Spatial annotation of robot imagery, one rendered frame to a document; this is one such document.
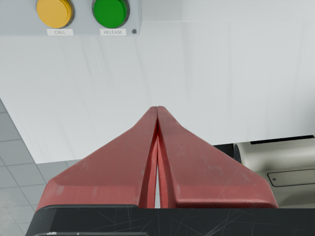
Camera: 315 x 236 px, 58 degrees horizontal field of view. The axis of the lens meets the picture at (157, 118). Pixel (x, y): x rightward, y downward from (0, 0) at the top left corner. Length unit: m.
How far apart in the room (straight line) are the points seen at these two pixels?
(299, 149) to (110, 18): 0.58
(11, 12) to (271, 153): 0.63
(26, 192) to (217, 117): 1.85
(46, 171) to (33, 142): 1.38
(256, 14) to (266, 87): 0.14
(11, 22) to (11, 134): 1.52
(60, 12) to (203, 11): 0.22
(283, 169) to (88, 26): 0.60
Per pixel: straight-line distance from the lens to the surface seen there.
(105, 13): 0.38
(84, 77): 0.55
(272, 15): 0.52
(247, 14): 0.51
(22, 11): 0.42
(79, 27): 0.40
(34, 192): 2.24
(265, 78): 0.56
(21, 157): 2.02
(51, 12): 0.39
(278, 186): 0.75
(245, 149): 0.78
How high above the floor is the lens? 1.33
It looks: 55 degrees down
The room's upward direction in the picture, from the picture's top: 179 degrees counter-clockwise
